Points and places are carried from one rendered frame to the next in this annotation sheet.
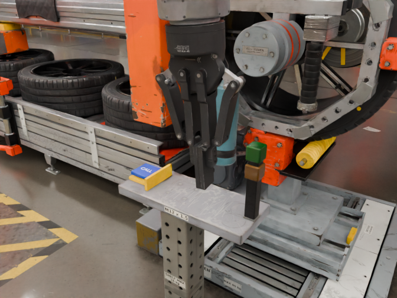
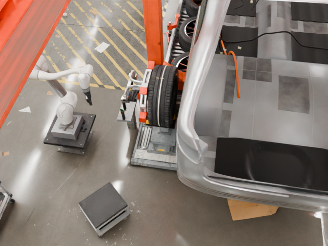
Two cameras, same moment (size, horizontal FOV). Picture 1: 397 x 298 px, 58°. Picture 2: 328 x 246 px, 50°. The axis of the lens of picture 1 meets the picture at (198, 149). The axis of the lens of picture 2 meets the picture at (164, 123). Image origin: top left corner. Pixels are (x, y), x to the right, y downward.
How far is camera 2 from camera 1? 3.80 m
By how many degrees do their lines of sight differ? 57
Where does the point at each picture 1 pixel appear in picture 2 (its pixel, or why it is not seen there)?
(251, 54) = not seen: hidden behind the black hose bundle
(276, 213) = (155, 129)
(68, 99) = (183, 45)
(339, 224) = (167, 148)
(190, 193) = (128, 105)
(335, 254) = (151, 148)
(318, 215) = (160, 139)
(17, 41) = not seen: outside the picture
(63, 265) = not seen: hidden behind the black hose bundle
